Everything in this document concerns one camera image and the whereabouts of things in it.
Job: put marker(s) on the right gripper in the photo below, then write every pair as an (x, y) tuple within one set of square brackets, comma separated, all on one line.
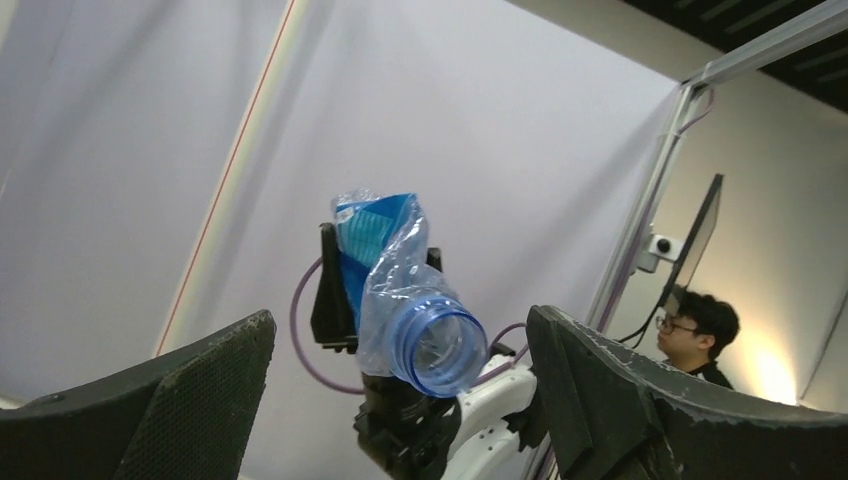
[(403, 431)]

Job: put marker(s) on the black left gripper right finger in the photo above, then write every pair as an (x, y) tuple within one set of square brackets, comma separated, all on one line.
[(613, 413)]

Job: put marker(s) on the person with glasses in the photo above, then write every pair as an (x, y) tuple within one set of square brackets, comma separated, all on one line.
[(695, 335)]

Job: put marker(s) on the black monitor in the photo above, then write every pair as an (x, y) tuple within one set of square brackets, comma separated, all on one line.
[(693, 248)]

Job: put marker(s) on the crushed blue label bottle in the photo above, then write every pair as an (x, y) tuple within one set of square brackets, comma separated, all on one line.
[(409, 321)]

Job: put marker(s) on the aluminium frame post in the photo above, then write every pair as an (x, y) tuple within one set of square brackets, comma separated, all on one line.
[(808, 28)]

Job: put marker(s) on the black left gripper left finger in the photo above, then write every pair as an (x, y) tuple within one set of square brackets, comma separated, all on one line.
[(187, 414)]

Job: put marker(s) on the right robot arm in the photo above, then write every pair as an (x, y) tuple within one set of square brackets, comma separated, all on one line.
[(501, 415)]

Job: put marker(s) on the white PVC pipe frame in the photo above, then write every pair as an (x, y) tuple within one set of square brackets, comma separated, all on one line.
[(203, 257)]

